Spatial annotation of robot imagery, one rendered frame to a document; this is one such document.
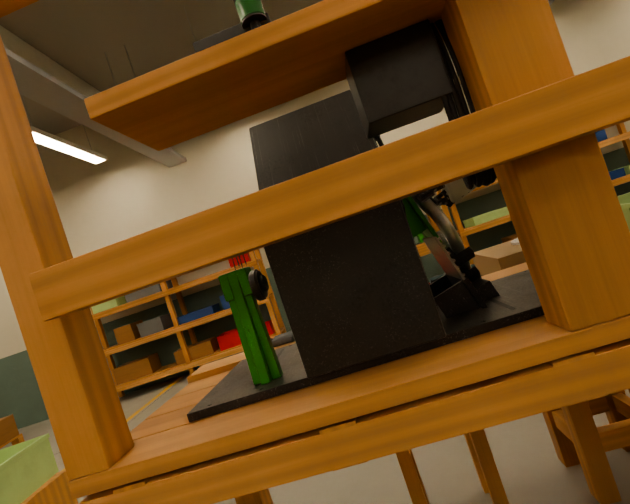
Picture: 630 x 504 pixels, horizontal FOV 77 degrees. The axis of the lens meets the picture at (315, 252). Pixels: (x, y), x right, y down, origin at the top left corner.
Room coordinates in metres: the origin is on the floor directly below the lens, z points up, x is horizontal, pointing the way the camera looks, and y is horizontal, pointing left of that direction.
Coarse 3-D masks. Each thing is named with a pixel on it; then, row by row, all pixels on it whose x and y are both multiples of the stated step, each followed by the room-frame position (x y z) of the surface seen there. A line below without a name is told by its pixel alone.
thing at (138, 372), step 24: (240, 264) 6.06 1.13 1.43; (168, 288) 6.41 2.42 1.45; (96, 312) 6.23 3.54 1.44; (192, 312) 6.17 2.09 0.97; (216, 312) 6.17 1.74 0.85; (120, 336) 6.27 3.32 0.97; (144, 336) 6.20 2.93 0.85; (192, 336) 6.56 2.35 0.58; (144, 360) 6.26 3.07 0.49; (192, 360) 6.18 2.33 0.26; (120, 384) 6.22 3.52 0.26
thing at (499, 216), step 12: (600, 132) 5.78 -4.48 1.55; (624, 132) 6.12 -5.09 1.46; (600, 144) 5.69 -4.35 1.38; (624, 144) 6.16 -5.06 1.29; (624, 168) 5.85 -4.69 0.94; (612, 180) 5.74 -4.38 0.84; (624, 180) 5.69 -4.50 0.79; (456, 216) 5.87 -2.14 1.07; (480, 216) 5.88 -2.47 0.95; (492, 216) 5.88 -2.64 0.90; (504, 216) 5.83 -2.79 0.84; (468, 228) 5.87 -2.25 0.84; (480, 228) 5.81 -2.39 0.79; (504, 240) 6.14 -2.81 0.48
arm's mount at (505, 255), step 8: (488, 248) 1.68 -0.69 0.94; (496, 248) 1.61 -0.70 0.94; (504, 248) 1.55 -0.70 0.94; (512, 248) 1.49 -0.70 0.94; (520, 248) 1.43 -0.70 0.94; (480, 256) 1.58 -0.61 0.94; (488, 256) 1.49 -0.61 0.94; (496, 256) 1.44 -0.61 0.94; (504, 256) 1.38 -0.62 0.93; (512, 256) 1.38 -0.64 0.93; (520, 256) 1.38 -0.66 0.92; (480, 264) 1.62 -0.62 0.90; (488, 264) 1.51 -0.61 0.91; (496, 264) 1.42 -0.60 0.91; (504, 264) 1.38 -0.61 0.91; (512, 264) 1.38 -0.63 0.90; (480, 272) 1.66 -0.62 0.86; (488, 272) 1.55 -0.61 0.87
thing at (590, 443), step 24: (576, 408) 1.41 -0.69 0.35; (600, 408) 1.64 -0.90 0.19; (624, 408) 1.55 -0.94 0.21; (552, 432) 1.67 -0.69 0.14; (576, 432) 1.41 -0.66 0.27; (600, 432) 1.42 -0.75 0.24; (624, 432) 1.41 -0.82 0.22; (576, 456) 1.64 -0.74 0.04; (600, 456) 1.40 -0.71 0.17; (600, 480) 1.41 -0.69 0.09
